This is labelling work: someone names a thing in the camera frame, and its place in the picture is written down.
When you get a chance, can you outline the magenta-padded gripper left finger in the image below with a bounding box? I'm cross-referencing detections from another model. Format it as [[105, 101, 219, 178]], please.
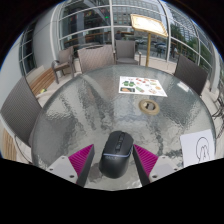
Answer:
[[45, 143, 96, 188]]

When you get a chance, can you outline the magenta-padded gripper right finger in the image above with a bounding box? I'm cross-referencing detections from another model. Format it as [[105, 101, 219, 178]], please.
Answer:
[[132, 143, 181, 186]]

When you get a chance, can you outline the black computer mouse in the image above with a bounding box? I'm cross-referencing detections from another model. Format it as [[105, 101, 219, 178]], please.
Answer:
[[98, 130, 135, 179]]

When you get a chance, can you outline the wooden slatted bench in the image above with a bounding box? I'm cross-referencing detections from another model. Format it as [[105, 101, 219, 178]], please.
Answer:
[[25, 65, 57, 98], [1, 128, 18, 161]]

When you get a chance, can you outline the colourful printed menu sheet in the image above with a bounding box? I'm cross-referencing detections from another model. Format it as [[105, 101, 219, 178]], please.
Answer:
[[118, 75, 168, 98]]

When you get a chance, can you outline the dark grey wicker chair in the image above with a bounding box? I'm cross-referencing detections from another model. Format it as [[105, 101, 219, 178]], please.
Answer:
[[173, 54, 209, 97], [0, 76, 44, 148]]

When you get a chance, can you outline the brown wicker armchair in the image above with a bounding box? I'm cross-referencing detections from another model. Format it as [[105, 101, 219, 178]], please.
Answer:
[[50, 45, 76, 84]]

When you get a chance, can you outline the grey wicker armchair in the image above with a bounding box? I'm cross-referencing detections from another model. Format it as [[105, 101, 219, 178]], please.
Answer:
[[114, 39, 142, 66]]

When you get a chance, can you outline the gold menu stand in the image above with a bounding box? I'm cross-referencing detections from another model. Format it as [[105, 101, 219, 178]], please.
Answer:
[[129, 13, 169, 68]]

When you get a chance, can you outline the brass table centre ring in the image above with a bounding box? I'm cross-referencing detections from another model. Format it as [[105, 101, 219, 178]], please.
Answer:
[[138, 99, 161, 116]]

